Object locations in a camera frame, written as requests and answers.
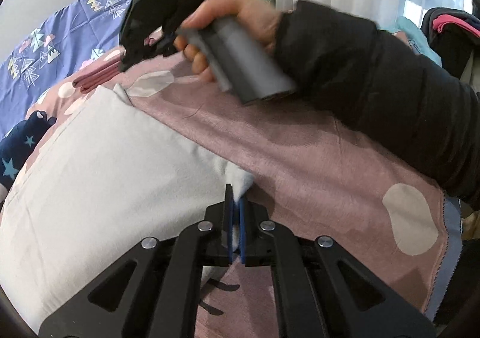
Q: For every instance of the folded pink clothes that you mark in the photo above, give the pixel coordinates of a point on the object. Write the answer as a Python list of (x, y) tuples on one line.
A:
[(99, 75)]

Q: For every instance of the blue tree print sheet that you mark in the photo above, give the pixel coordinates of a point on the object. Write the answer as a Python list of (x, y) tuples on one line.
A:
[(56, 34)]

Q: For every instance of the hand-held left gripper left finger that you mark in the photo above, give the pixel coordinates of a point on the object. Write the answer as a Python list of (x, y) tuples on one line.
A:
[(227, 218)]

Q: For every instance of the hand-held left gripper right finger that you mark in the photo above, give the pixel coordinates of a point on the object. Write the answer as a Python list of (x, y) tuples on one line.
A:
[(243, 225)]

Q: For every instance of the person's right hand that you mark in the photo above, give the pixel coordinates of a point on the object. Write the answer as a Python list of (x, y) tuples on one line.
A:
[(247, 11)]

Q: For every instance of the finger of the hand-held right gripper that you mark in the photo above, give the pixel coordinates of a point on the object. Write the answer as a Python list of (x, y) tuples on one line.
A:
[(129, 54), (165, 46)]

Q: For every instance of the pink polka-dot blanket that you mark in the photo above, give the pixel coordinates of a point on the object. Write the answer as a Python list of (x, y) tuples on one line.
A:
[(300, 158)]

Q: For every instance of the navy star print garment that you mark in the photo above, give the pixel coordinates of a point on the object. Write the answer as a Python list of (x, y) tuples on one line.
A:
[(18, 146)]

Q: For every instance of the black and pink clothes pile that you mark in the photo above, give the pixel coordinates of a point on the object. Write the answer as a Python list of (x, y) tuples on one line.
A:
[(453, 38)]

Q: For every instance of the person's right forearm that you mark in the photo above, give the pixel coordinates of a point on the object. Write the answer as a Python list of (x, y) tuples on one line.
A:
[(375, 79)]

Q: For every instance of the white long-sleeve shirt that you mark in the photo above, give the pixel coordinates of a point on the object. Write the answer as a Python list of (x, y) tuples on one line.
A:
[(93, 173)]

